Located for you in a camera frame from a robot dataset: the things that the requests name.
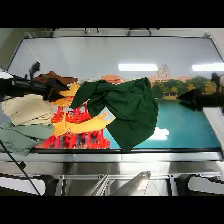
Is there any dark green shirt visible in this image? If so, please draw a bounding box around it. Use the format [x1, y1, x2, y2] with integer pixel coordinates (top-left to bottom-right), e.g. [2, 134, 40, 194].
[69, 76, 160, 153]

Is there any cream garment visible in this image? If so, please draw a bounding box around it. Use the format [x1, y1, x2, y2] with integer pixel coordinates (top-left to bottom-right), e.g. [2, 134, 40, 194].
[1, 93, 57, 127]

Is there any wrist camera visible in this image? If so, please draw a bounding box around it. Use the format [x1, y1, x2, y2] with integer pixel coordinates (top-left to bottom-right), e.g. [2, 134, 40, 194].
[210, 72, 223, 89]
[28, 61, 42, 82]

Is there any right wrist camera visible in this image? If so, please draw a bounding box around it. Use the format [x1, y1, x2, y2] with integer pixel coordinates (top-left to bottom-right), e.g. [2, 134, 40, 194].
[210, 72, 223, 89]

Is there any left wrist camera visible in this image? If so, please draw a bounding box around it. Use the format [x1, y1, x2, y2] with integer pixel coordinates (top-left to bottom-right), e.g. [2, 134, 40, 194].
[28, 61, 42, 82]

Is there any black cable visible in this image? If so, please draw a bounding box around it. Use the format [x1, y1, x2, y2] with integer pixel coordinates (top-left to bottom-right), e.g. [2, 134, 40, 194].
[0, 139, 42, 197]

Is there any pale green garment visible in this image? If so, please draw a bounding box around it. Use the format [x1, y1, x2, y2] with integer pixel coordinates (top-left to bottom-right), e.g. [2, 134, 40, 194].
[0, 122, 56, 157]

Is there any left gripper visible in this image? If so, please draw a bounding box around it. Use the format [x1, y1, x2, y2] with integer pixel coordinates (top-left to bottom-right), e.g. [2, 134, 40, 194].
[44, 79, 72, 102]

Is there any brown garment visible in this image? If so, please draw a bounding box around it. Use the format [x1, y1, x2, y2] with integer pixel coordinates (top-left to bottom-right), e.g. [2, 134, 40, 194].
[32, 70, 80, 87]

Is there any silver frame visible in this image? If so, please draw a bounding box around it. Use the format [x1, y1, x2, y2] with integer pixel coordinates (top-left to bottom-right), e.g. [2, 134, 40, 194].
[0, 29, 224, 197]

